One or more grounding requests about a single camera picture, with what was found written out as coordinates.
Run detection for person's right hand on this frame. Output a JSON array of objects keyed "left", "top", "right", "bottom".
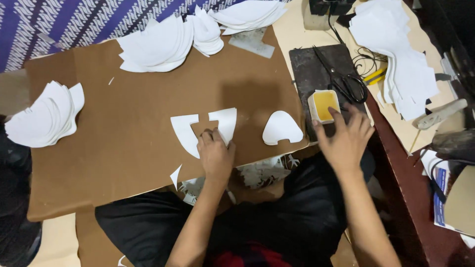
[{"left": 312, "top": 107, "right": 376, "bottom": 176}]

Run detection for person's left hand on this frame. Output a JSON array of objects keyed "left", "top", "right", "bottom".
[{"left": 196, "top": 128, "right": 237, "bottom": 183}]

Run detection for white U-shaped paper cutout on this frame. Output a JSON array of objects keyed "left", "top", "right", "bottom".
[{"left": 170, "top": 108, "right": 238, "bottom": 159}]

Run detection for white triangular paper scrap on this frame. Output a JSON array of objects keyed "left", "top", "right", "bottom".
[{"left": 169, "top": 164, "right": 183, "bottom": 191}]

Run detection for white cup of yellow glue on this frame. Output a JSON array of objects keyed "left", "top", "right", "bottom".
[{"left": 307, "top": 89, "right": 341, "bottom": 125}]

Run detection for black scissors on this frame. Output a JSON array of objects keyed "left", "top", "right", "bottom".
[{"left": 312, "top": 45, "right": 369, "bottom": 105}]

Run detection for thin wooden stick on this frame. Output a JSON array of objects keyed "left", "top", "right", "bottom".
[{"left": 408, "top": 128, "right": 422, "bottom": 155}]

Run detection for yellow utility knife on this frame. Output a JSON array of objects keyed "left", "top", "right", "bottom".
[{"left": 362, "top": 66, "right": 389, "bottom": 86}]

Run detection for dark stone slab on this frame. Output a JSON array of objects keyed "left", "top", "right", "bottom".
[{"left": 288, "top": 44, "right": 369, "bottom": 144}]

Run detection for large brown cardboard sheet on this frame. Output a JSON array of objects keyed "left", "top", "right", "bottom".
[{"left": 24, "top": 25, "right": 309, "bottom": 223}]

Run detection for person's black trousers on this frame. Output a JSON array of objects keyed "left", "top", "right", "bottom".
[{"left": 94, "top": 148, "right": 376, "bottom": 267}]

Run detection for tall pile of angular cutouts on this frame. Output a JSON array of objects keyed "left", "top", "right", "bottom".
[{"left": 348, "top": 0, "right": 441, "bottom": 121}]

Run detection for blue white printed papers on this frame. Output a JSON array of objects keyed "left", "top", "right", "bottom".
[{"left": 420, "top": 149, "right": 475, "bottom": 239}]

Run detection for person's red garment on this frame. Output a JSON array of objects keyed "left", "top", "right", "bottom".
[{"left": 206, "top": 242, "right": 294, "bottom": 267}]

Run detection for dark grey bundle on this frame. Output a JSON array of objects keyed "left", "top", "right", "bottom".
[{"left": 431, "top": 129, "right": 475, "bottom": 164}]

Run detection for grey paper template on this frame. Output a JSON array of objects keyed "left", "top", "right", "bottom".
[{"left": 228, "top": 27, "right": 276, "bottom": 59}]

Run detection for small stack of white cutouts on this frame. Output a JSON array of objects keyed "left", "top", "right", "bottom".
[{"left": 186, "top": 5, "right": 225, "bottom": 58}]

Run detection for big pile of curved cutouts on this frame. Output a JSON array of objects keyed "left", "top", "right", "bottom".
[{"left": 117, "top": 14, "right": 194, "bottom": 73}]

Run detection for cream paper sheet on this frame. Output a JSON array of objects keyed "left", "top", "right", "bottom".
[{"left": 272, "top": 0, "right": 458, "bottom": 153}]

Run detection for brown card folder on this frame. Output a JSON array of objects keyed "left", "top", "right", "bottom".
[{"left": 443, "top": 165, "right": 475, "bottom": 237}]

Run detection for grey metal piece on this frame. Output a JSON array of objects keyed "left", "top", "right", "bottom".
[{"left": 440, "top": 52, "right": 462, "bottom": 100}]

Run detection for black device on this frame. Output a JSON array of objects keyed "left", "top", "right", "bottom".
[{"left": 309, "top": 0, "right": 357, "bottom": 27}]

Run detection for flat stack of white cutouts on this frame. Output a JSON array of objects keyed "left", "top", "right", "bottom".
[{"left": 207, "top": 0, "right": 288, "bottom": 36}]

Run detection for small brown cardboard sheet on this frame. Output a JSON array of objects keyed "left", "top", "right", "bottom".
[{"left": 75, "top": 208, "right": 134, "bottom": 267}]

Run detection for fanned pile of white cutouts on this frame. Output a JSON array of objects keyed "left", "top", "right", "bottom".
[{"left": 4, "top": 80, "right": 85, "bottom": 148}]

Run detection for black bag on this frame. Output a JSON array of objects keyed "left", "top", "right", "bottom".
[{"left": 0, "top": 114, "right": 42, "bottom": 267}]

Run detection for blue white patterned cloth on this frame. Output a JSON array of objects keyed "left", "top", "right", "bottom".
[{"left": 0, "top": 0, "right": 291, "bottom": 73}]

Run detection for black cable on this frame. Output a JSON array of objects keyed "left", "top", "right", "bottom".
[{"left": 328, "top": 7, "right": 387, "bottom": 78}]

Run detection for white handled tool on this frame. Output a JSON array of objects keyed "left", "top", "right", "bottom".
[{"left": 413, "top": 98, "right": 468, "bottom": 131}]

